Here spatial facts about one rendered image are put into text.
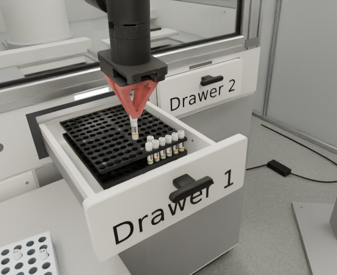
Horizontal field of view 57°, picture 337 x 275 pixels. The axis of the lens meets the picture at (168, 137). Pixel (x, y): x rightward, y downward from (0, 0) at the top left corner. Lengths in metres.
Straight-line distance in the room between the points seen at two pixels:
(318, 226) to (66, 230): 1.32
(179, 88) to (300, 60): 1.60
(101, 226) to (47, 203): 0.28
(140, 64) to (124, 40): 0.04
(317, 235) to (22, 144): 1.36
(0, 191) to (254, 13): 0.80
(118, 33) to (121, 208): 0.24
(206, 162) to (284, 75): 1.99
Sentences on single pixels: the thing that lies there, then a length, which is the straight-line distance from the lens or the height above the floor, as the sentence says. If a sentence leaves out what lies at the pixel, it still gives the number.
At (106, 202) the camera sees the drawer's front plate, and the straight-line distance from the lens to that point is 0.43.
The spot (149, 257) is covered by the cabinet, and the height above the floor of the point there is 0.31.
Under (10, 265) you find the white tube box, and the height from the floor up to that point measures 0.80.
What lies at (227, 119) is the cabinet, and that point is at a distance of 1.02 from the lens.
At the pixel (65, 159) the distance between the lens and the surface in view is 0.58.
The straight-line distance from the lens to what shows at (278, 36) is 2.43.
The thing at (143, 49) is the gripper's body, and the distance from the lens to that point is 0.44.
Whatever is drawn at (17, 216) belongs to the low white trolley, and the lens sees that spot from 0.71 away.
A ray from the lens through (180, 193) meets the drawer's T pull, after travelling 0.44.
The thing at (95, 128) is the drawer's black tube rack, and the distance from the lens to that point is 0.65.
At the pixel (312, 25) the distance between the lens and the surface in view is 2.27.
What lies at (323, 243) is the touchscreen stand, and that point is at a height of 0.04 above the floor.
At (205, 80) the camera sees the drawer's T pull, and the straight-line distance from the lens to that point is 0.83.
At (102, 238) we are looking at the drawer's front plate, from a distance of 0.46.
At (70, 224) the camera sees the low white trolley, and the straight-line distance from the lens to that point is 0.65.
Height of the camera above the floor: 1.20
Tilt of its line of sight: 30 degrees down
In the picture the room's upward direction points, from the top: 3 degrees counter-clockwise
